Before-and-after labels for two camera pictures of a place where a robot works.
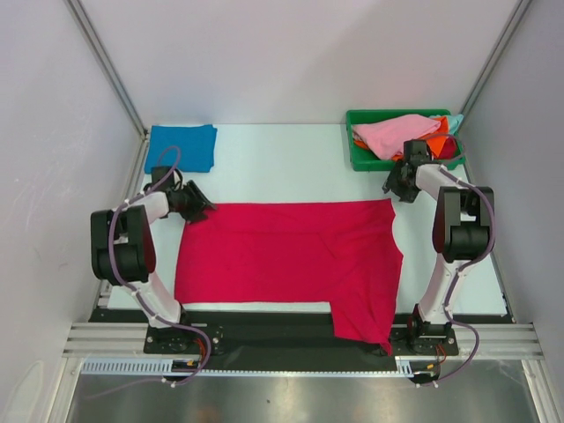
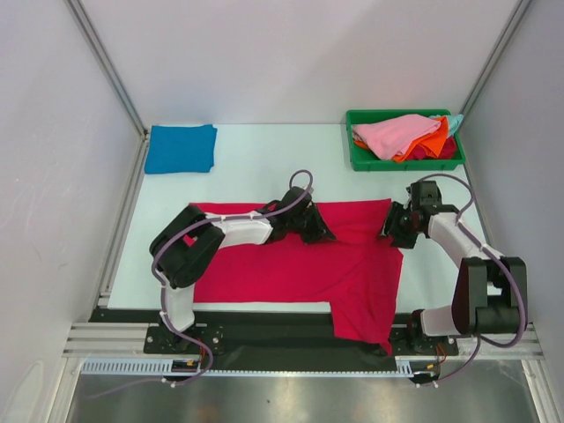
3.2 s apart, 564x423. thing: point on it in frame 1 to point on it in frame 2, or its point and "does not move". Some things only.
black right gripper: [398, 181] to [394, 224]
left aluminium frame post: [105, 58] does not move
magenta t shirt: [345, 253] does not move
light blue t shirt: [455, 122] does not move
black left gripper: [199, 203] to [319, 230]
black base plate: [420, 338] does not move
